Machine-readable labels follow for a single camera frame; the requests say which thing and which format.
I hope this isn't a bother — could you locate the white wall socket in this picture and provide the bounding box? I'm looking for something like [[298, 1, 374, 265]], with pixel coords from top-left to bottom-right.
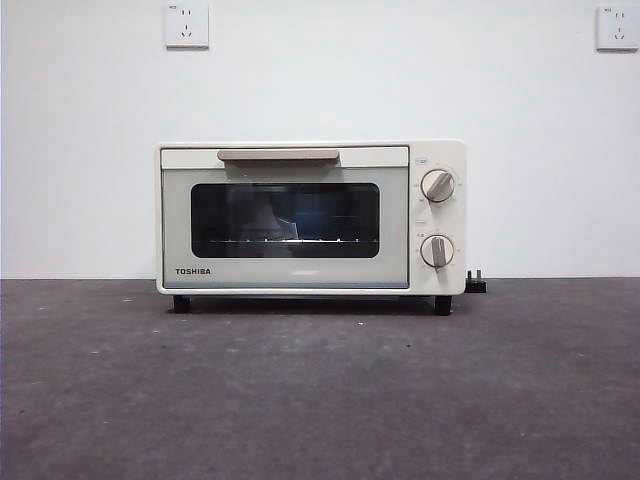
[[165, 1, 211, 50], [595, 5, 640, 52]]

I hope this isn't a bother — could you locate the beige round oven knob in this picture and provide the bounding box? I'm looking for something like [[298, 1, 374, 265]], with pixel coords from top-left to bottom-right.
[[419, 168, 458, 205], [419, 233, 457, 274]]

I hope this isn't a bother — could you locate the white toaster oven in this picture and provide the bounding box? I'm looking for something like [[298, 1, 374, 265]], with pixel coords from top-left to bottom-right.
[[153, 138, 469, 318]]

